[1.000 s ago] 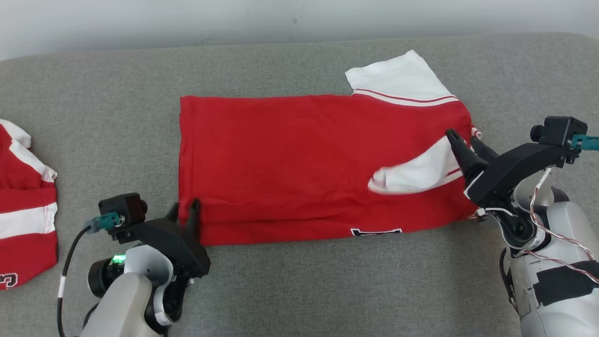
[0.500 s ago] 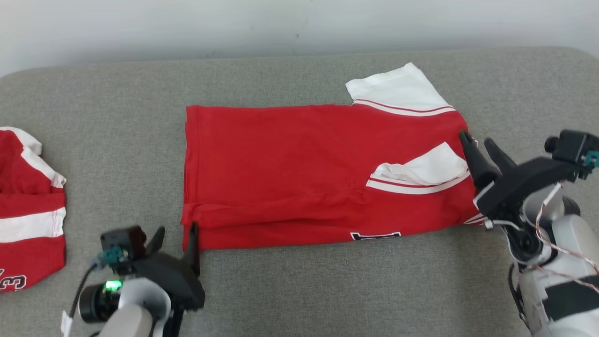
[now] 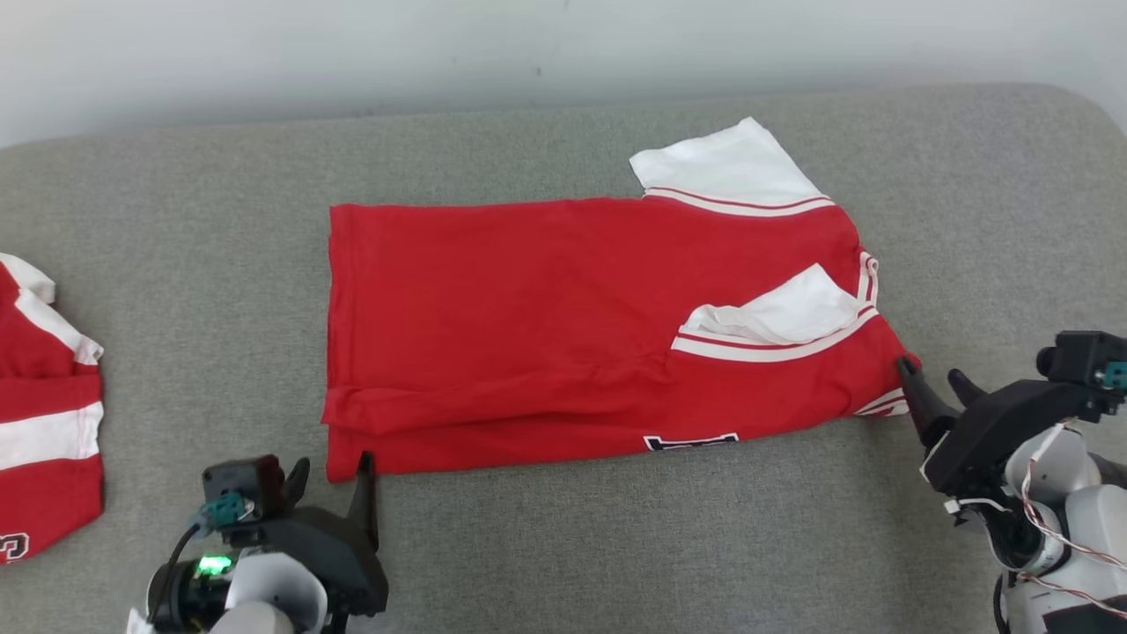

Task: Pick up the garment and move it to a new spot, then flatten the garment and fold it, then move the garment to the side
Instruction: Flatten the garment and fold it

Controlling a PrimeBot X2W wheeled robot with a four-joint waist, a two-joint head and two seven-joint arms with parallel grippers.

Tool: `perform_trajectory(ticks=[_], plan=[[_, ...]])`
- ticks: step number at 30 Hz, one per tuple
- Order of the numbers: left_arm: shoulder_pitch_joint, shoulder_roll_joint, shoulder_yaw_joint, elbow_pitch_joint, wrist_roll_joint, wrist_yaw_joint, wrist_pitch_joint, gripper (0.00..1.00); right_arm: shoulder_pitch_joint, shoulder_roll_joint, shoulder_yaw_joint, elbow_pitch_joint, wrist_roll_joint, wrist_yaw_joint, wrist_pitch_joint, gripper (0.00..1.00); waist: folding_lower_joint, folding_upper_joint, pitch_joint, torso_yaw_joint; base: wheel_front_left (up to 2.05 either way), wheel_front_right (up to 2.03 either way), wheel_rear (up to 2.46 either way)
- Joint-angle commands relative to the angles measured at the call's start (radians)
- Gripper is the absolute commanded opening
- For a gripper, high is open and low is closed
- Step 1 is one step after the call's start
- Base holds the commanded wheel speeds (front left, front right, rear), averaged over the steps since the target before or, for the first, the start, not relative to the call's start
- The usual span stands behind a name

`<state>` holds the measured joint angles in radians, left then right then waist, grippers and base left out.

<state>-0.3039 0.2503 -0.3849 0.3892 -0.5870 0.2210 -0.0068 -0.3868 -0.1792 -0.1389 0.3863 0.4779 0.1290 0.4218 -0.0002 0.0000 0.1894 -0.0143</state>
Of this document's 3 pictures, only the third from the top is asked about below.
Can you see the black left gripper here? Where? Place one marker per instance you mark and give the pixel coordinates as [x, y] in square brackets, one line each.
[343, 563]

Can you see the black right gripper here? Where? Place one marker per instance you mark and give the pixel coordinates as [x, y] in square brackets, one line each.
[986, 431]

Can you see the red white jersey garment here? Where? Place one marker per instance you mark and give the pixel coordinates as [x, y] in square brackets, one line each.
[528, 308]

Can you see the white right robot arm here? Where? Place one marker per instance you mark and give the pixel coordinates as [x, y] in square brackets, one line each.
[1092, 528]

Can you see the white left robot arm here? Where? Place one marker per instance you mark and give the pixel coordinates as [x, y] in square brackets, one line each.
[273, 590]

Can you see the crumpled red Bulls jersey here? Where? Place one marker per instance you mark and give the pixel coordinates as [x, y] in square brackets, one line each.
[44, 352]

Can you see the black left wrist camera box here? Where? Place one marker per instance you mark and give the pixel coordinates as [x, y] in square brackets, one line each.
[242, 480]

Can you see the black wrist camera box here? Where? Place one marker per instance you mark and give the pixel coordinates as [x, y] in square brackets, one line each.
[242, 480]
[1079, 357]

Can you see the teal left wrist camera plug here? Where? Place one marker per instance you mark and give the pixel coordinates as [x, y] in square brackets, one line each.
[224, 511]

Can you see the teal wrist camera plug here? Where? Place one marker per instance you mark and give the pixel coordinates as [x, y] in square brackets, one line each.
[1116, 377]
[224, 511]

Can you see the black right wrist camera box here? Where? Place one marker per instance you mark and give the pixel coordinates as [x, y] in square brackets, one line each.
[1079, 357]

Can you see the teal right wrist camera plug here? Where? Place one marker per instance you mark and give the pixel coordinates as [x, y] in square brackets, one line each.
[1116, 377]

